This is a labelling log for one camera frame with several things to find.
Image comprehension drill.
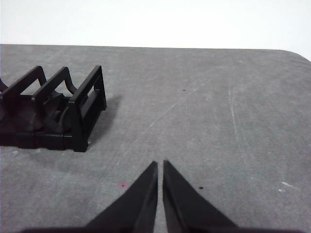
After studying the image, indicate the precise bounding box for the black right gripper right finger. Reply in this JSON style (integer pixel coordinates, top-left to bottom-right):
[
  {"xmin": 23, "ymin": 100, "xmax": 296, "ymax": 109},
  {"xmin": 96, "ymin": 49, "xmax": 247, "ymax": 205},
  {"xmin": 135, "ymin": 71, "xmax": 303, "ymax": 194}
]
[{"xmin": 163, "ymin": 159, "xmax": 239, "ymax": 229}]

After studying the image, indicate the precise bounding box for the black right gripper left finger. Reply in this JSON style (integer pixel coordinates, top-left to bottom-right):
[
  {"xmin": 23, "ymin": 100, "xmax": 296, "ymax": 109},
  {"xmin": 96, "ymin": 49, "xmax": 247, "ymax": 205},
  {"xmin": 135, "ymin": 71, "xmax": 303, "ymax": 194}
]
[{"xmin": 85, "ymin": 161, "xmax": 158, "ymax": 229}]

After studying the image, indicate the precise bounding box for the black plastic plate rack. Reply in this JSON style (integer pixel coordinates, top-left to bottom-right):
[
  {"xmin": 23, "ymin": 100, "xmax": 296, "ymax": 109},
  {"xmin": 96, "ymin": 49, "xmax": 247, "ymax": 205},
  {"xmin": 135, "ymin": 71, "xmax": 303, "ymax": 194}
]
[{"xmin": 0, "ymin": 65, "xmax": 107, "ymax": 153}]

